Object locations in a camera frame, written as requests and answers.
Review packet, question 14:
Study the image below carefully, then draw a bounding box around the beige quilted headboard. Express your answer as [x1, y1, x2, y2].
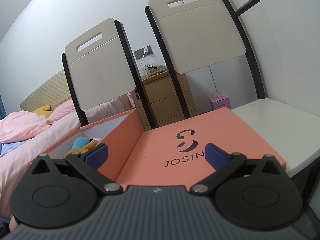
[20, 69, 71, 112]

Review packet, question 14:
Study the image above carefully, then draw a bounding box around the left beige folding chair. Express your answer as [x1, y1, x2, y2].
[61, 18, 158, 128]

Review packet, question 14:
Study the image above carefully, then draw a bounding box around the orange and blue plush toy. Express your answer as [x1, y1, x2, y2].
[66, 137, 102, 156]

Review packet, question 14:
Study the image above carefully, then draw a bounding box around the beige folding chair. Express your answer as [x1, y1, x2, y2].
[145, 0, 266, 113]
[61, 18, 158, 128]

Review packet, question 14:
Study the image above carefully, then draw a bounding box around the bed with pink bedding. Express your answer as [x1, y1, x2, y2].
[0, 93, 137, 218]

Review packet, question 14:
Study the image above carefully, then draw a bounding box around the clutter on cabinet top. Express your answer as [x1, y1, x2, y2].
[138, 63, 168, 77]

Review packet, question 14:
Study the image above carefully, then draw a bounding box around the yellow plush on bed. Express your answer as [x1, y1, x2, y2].
[32, 105, 52, 119]

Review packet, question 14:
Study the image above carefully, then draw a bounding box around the open pink cardboard box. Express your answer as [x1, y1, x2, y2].
[26, 108, 146, 183]

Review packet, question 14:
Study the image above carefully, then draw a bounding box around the grey wall socket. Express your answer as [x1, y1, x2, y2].
[134, 46, 153, 60]

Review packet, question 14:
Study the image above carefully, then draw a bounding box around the pink gift box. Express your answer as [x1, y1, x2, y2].
[209, 94, 231, 110]

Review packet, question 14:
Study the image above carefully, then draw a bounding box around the wooden drawer cabinet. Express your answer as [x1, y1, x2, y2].
[131, 71, 197, 131]

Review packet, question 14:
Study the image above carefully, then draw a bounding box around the pink Josiny box lid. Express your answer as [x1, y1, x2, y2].
[117, 108, 286, 189]

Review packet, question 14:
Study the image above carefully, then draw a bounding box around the right beige folding chair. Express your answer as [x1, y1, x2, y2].
[145, 0, 266, 113]

